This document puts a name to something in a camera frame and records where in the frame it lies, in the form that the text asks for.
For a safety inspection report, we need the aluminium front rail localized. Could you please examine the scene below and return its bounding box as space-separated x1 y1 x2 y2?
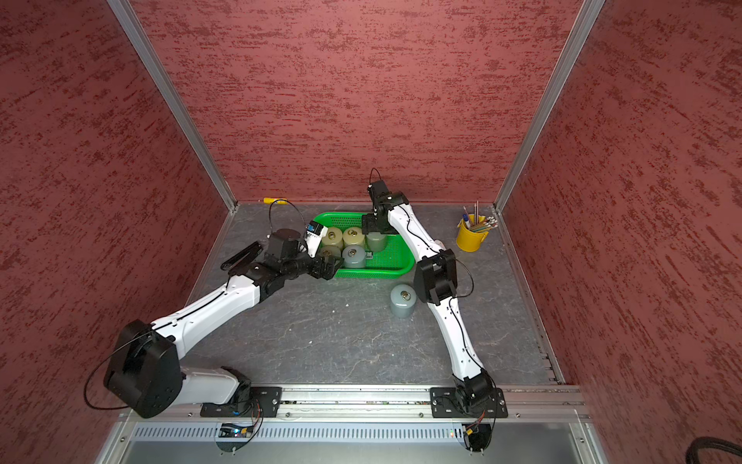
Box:
97 385 607 463

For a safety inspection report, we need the grey tea canister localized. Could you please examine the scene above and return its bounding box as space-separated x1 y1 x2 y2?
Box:
342 245 373 270

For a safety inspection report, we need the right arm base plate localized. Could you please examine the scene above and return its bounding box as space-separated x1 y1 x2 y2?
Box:
429 387 508 420

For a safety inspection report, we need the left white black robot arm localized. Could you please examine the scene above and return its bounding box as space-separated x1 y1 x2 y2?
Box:
104 222 342 419

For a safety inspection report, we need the black tongs tool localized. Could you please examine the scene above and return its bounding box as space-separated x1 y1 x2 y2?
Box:
220 241 263 272

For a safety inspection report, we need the yellow pen cup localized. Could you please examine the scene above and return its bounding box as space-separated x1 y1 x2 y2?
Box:
456 215 494 252

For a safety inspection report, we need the green plastic basket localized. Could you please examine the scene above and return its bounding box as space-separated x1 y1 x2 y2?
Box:
314 212 415 280

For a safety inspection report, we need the grey-blue tea canister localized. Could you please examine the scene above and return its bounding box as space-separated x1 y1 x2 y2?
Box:
390 283 417 319

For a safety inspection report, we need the green tea canister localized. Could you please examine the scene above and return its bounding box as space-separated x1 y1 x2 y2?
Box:
365 232 388 253

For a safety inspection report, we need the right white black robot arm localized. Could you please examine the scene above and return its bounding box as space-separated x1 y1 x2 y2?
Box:
362 189 497 418

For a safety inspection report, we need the yellow marker at wall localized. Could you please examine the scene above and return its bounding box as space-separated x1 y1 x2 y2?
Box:
263 197 289 205

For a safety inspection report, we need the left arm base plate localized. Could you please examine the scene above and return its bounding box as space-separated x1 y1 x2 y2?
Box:
200 387 283 419

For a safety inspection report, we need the beige tea canister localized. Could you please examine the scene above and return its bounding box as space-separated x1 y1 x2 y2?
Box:
343 226 365 249
322 227 344 249

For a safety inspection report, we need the aluminium frame post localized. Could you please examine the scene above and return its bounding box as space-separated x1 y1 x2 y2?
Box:
107 0 239 215
494 0 605 214

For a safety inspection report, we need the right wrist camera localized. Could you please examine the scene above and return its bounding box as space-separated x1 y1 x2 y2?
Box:
367 180 391 204

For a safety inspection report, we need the left aluminium frame post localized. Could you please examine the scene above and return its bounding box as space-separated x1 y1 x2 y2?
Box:
107 0 239 215

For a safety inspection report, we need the black cable bottom right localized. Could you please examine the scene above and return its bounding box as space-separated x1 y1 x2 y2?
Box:
685 436 742 464

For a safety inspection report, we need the olive tea canister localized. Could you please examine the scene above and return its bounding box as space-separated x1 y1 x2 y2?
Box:
318 246 342 259

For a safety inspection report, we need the right aluminium frame post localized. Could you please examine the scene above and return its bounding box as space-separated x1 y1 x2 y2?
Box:
494 0 605 214

